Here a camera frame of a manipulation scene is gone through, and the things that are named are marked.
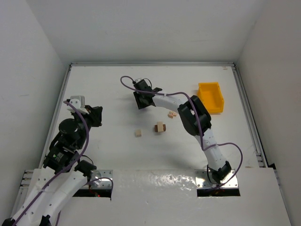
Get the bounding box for aluminium frame rail right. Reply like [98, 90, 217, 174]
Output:
[232, 65, 268, 168]

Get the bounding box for aluminium frame rail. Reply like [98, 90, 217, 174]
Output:
[70, 61, 235, 67]
[39, 64, 72, 168]
[232, 65, 268, 168]

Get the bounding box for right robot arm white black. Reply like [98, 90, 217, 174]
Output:
[133, 79, 231, 184]

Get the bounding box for aluminium frame rail left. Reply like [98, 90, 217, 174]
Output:
[39, 64, 72, 168]

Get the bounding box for aluminium frame rail back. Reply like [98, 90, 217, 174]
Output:
[70, 61, 235, 67]

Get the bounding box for light wood cube block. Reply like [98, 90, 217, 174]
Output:
[135, 129, 142, 137]

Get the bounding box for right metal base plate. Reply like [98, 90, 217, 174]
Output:
[195, 169, 239, 190]

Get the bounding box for dark brown wood block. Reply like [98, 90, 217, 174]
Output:
[154, 124, 166, 133]

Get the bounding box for light wood rectangular block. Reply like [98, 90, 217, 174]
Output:
[157, 121, 164, 133]

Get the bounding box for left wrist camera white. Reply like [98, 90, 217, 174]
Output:
[66, 96, 87, 114]

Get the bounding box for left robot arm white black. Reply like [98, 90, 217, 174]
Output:
[2, 103, 103, 226]

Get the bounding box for metal base plate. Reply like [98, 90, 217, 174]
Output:
[195, 169, 239, 190]
[86, 169, 113, 190]

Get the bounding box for white front cover board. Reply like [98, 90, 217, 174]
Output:
[55, 168, 290, 226]

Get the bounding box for patterned small wood block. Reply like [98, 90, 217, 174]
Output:
[168, 111, 177, 118]

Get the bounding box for yellow plastic bin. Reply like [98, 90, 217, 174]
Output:
[197, 82, 224, 114]

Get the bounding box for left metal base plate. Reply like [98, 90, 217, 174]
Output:
[86, 169, 113, 190]

